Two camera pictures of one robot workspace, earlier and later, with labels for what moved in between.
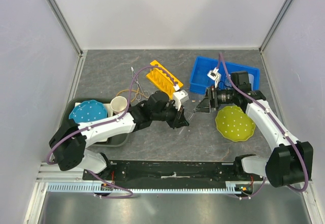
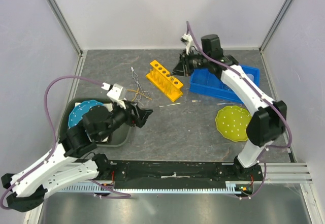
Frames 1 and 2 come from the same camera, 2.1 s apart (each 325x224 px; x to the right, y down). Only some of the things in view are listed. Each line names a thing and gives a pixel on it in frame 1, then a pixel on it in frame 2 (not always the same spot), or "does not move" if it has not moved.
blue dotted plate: [91, 110] does not move
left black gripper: [181, 121] to [141, 116]
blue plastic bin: [200, 82] does not move
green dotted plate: [234, 124] does not move
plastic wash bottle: [251, 77] does not move
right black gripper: [205, 105] to [180, 69]
